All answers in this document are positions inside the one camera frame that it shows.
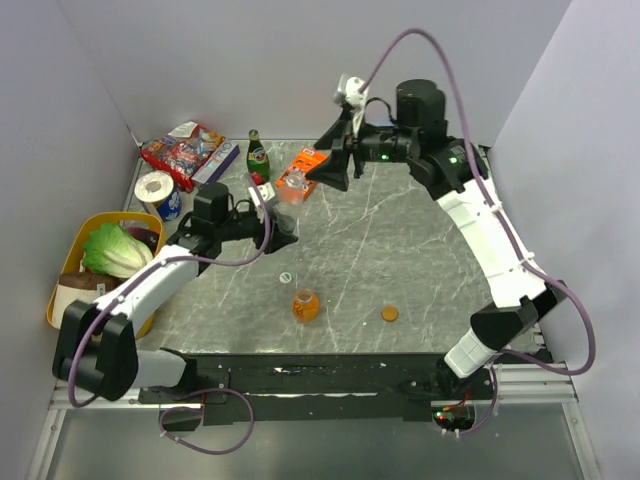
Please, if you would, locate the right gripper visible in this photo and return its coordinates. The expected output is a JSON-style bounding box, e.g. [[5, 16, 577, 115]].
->
[[304, 109, 418, 192]]

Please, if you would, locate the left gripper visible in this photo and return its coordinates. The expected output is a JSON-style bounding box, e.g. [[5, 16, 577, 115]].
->
[[215, 206, 297, 253]]

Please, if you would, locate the orange juice bottle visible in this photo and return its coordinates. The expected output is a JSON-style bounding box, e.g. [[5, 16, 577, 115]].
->
[[292, 288, 320, 323]]

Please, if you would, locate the orange bottle cap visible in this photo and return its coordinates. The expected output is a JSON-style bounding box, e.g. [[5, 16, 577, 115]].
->
[[381, 305, 399, 322]]

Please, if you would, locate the clear plastic bottle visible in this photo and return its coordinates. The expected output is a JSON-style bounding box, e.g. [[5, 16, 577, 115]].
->
[[275, 172, 305, 233]]

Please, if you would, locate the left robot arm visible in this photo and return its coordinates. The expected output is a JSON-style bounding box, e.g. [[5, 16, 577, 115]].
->
[[52, 182, 297, 408]]

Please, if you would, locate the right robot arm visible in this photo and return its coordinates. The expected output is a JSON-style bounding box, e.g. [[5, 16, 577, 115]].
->
[[306, 76, 561, 399]]

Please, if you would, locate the green glass bottle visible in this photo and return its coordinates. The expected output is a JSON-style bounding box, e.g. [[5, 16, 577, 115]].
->
[[246, 129, 271, 184]]

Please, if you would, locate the orange snack box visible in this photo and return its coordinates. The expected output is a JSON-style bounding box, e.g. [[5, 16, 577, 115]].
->
[[275, 147, 328, 199]]

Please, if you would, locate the white purple box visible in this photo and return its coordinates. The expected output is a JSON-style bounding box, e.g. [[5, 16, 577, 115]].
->
[[192, 140, 240, 186]]

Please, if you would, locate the dark purple eggplant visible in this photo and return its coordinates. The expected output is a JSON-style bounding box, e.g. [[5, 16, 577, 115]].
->
[[125, 226, 159, 254]]

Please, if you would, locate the red snack bag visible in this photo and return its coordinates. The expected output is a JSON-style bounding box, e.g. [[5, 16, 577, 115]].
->
[[141, 121, 226, 192]]

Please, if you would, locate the toilet paper roll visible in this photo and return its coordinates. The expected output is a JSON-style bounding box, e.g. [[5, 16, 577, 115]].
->
[[134, 171, 182, 222]]

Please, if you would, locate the plastic cabbage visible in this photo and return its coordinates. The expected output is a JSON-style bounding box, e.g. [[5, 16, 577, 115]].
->
[[82, 223, 153, 279]]

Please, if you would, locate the brown paper bag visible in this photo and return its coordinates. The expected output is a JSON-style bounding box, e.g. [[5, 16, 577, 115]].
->
[[51, 272, 120, 329]]

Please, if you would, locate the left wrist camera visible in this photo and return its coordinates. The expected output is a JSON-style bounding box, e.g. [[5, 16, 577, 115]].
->
[[248, 172, 278, 211]]

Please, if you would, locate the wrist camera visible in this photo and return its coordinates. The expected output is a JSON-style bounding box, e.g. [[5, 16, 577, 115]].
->
[[333, 74, 369, 138], [248, 172, 278, 211]]

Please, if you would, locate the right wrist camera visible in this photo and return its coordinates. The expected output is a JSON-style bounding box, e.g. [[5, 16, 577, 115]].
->
[[333, 74, 369, 138]]

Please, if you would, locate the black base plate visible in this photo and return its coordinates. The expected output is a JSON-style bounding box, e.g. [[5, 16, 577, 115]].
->
[[139, 353, 493, 426]]

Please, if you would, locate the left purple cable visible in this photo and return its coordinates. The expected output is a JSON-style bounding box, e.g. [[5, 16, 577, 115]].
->
[[67, 189, 274, 409]]

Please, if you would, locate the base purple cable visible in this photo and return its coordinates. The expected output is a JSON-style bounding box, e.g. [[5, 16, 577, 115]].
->
[[158, 384, 257, 456]]

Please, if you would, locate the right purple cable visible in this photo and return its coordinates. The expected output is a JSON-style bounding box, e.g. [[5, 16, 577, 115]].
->
[[357, 28, 597, 434]]

